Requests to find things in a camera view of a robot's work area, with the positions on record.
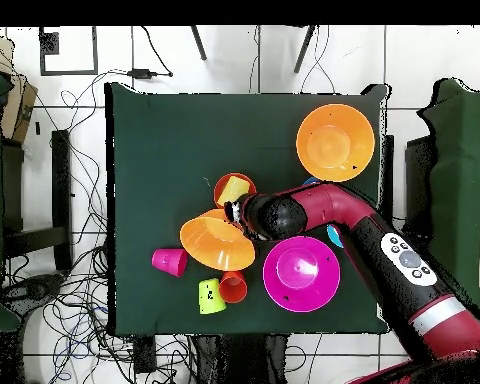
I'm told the yellow cup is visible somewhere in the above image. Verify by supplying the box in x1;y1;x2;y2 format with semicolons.
216;175;252;208

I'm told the small red bowl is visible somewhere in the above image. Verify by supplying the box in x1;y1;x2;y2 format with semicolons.
213;172;258;210

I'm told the large orange bowl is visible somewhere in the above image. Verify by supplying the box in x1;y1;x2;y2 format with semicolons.
179;208;257;272
295;103;376;184

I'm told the green cup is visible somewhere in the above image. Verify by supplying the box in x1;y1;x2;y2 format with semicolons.
198;277;228;316

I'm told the orange cup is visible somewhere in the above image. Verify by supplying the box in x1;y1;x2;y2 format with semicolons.
218;270;249;304

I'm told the red cup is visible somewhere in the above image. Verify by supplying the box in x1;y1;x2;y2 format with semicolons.
151;247;189;278

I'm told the large pink bowl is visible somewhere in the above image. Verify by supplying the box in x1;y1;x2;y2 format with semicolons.
262;235;342;314

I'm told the dark green tablecloth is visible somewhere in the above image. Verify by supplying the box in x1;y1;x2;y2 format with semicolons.
103;81;391;335

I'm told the light blue bowl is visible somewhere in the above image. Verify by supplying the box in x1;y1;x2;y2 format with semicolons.
326;223;345;250

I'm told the black power adapter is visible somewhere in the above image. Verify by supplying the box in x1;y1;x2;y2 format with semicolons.
128;68;160;80

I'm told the black tripod leg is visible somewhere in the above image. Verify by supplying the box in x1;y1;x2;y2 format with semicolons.
189;25;208;62
293;25;317;74

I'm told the black stand base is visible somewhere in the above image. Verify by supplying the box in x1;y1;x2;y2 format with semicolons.
7;273;67;303

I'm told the cardboard box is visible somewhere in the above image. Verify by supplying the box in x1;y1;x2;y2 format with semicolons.
0;33;39;145

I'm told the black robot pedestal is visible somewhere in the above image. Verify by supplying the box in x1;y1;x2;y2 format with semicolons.
191;333;290;384

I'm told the black bench frame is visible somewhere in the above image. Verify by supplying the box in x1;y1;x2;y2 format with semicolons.
1;129;75;273

